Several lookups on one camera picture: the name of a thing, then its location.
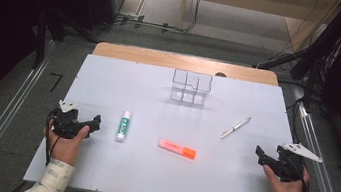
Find black metal stand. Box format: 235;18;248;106
29;6;103;78

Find white green glue stick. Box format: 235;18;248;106
114;109;133;145

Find black hanging cable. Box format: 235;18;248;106
181;0;205;35

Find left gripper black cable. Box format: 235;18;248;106
40;108;66;167

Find orange highlighter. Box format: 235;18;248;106
155;137;199;161

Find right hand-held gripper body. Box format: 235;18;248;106
272;139;326;188

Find wooden table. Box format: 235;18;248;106
91;40;282;87

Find person's left hand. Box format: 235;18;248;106
38;118;92;169

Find clear plastic pen holder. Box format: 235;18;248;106
169;67;214;108

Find black floor cable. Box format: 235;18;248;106
281;95;307;147

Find black stand with cables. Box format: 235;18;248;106
247;0;341;118

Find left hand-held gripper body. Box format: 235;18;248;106
48;98;95;143

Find silver white pen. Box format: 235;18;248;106
219;113;252;144

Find white board sheet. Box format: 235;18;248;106
21;47;330;192

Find floor cable with clips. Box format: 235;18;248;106
114;11;183;36

